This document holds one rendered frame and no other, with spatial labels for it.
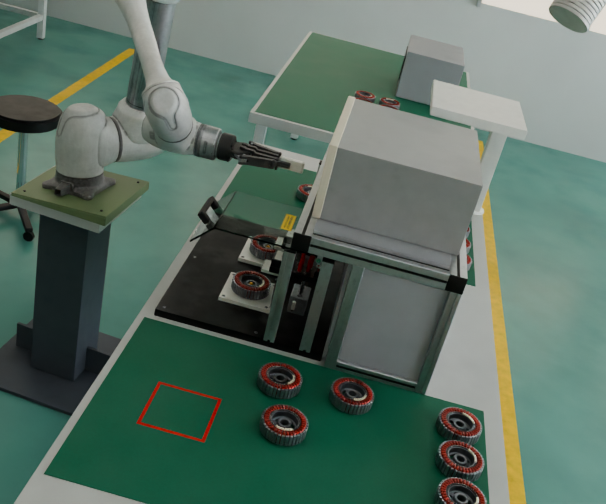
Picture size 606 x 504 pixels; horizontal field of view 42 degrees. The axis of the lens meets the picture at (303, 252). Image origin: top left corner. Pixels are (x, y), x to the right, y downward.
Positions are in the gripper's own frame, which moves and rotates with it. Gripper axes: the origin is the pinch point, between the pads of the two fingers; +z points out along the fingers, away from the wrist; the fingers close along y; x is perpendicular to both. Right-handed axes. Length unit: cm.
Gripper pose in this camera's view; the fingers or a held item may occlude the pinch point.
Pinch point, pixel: (291, 164)
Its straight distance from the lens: 217.2
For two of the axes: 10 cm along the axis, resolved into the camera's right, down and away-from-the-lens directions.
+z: 9.6, 2.6, -0.4
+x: 2.1, -8.5, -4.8
